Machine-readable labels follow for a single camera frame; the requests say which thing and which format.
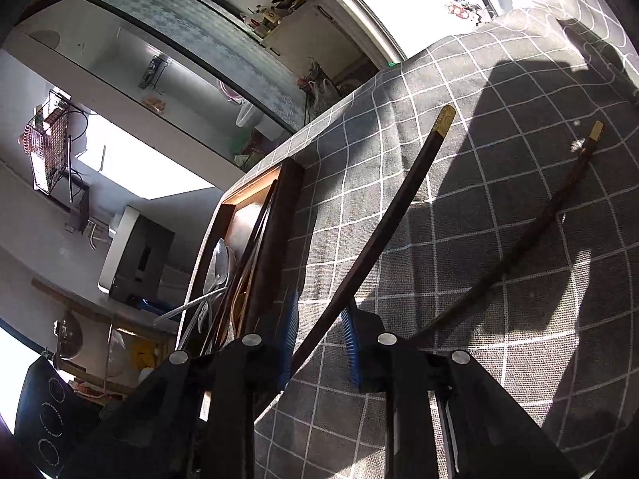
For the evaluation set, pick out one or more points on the dark wooden chopstick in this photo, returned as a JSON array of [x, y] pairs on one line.
[[259, 232]]

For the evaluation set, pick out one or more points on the white kitchen cabinet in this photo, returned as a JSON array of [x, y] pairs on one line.
[[309, 35]]

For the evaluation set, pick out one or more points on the yellow plastic bag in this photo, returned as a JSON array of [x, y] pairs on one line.
[[142, 357]]

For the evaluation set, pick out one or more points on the dark chopstick gold tip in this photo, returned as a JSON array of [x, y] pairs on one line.
[[392, 222], [597, 132]]

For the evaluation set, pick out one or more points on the frosted sliding glass door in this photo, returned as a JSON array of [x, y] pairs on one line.
[[199, 25]]

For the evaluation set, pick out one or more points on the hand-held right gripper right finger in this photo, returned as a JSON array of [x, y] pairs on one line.
[[353, 349]]

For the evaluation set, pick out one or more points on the trash bin green liner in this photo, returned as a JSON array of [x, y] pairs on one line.
[[249, 147]]

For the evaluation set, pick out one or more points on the metal faucet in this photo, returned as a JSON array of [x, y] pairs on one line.
[[92, 232]]

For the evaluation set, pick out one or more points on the small black wall shelf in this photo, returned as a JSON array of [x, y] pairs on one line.
[[152, 70]]

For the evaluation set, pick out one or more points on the white bowl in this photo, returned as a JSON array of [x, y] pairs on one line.
[[146, 375]]

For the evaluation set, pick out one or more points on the blue plastic crate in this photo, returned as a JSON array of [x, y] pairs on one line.
[[150, 304]]

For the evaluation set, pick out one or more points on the group of condiment bottles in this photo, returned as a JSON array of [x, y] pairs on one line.
[[262, 17]]

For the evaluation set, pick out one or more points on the round grey object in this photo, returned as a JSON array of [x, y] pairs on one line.
[[70, 337]]

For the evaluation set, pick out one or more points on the smooth metal spoon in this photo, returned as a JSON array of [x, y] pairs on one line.
[[220, 265]]

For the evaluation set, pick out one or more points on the pink plastic basin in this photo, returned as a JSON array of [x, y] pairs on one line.
[[229, 94]]

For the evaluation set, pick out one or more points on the plastic bag with vegetables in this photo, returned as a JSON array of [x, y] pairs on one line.
[[319, 87]]

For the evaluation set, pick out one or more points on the white washbasin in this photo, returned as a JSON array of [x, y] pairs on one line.
[[120, 239]]

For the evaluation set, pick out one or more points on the grey checked tablecloth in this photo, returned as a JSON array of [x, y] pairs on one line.
[[499, 85]]

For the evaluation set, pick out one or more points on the brown wooden tray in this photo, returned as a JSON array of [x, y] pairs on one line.
[[279, 219]]

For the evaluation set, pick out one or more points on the white refrigerator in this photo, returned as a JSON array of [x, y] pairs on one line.
[[379, 5]]

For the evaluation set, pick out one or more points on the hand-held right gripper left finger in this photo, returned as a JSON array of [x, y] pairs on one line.
[[288, 339]]

